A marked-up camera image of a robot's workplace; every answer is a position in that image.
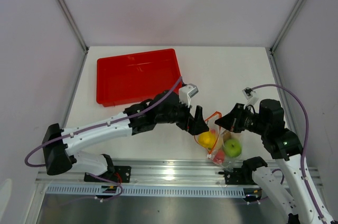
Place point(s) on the frame post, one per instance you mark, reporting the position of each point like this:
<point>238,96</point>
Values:
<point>292,16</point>
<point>72,24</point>

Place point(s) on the yellow lemon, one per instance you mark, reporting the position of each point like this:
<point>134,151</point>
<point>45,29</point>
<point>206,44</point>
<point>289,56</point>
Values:
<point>207,139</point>

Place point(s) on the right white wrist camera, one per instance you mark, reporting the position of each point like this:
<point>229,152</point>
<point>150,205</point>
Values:
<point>250,95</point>

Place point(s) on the green apple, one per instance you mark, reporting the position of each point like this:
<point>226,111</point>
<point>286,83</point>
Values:
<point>232,148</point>

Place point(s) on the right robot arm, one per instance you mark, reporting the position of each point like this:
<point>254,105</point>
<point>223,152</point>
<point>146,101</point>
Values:
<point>301,203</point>

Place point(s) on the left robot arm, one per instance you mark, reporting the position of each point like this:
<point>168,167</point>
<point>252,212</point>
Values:
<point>63,149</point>

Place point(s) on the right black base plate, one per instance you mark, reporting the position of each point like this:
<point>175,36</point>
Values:
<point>239,176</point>

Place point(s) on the left frame post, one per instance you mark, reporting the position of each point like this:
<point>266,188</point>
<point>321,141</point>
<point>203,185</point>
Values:
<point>72,24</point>

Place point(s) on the brown kiwi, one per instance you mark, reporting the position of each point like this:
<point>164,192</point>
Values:
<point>226,135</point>

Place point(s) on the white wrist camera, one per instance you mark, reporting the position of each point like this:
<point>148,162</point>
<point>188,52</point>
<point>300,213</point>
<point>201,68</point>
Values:
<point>186,93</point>
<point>250,95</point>

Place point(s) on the perforated cable tray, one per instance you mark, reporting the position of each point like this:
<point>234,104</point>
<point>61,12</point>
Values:
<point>153,191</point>

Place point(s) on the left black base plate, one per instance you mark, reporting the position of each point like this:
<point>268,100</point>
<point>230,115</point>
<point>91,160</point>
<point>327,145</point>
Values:
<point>120,175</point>

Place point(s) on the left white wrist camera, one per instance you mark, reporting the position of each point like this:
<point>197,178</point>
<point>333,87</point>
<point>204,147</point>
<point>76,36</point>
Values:
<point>186,93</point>

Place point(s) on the red plastic bin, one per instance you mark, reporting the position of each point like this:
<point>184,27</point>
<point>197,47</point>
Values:
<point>130,78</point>

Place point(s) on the clear zip top bag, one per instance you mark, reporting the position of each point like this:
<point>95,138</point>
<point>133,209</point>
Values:
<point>228,163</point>

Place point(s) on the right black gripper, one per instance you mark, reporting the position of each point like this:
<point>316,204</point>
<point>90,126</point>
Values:
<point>232,120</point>

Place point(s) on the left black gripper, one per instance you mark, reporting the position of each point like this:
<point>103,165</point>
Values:
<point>196,125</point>

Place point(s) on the right frame post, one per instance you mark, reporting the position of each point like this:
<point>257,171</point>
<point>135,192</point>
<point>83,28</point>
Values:
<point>292,16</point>

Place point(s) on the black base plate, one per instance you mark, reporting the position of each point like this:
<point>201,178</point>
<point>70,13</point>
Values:
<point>120,175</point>
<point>239,176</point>

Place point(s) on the aluminium rail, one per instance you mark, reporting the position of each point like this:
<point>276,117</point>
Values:
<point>162,173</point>

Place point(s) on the small pink peach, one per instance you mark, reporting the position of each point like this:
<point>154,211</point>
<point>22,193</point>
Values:
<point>219,157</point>

